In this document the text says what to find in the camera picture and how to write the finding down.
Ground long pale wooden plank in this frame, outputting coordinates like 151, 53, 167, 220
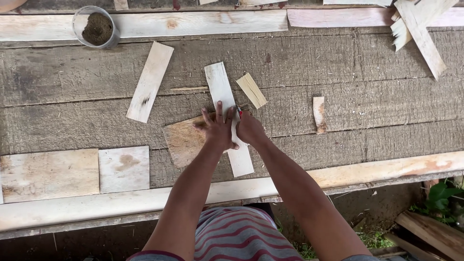
0, 9, 289, 42

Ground short yellowish veneer strip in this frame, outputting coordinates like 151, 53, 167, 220
236, 72, 268, 109

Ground square white plywood piece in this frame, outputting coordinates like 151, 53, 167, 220
98, 146, 150, 194

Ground green plant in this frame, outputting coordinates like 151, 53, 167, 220
410, 179, 464, 225

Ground long wooden edge rail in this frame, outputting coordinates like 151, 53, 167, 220
0, 150, 464, 233

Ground clear plastic cup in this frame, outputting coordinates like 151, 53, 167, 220
72, 5, 121, 50

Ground white veneer strip dark mark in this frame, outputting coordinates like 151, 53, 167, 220
126, 41, 175, 124

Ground striped grey red shirt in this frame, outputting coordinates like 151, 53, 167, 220
125, 206, 381, 261

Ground pile of veneer strips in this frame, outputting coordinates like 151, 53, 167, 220
390, 0, 460, 81

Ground pinkish wooden plank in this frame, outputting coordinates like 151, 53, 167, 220
287, 7, 464, 28

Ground person's right hand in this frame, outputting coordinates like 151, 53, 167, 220
236, 110, 268, 146

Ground brown powder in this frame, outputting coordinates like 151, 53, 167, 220
81, 12, 114, 46

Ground long white veneer strip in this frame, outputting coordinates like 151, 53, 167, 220
204, 62, 255, 178

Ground brown veneer sheet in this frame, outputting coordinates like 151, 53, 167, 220
162, 104, 251, 169

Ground large pale plywood piece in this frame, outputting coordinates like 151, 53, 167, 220
0, 148, 101, 204

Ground wooden boards on ground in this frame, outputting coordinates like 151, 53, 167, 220
370, 210, 464, 261

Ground pale wood board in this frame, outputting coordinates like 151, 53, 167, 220
323, 0, 394, 7

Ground person's left hand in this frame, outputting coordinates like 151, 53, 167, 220
192, 101, 240, 151

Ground small curled veneer piece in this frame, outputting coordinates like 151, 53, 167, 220
313, 96, 327, 135

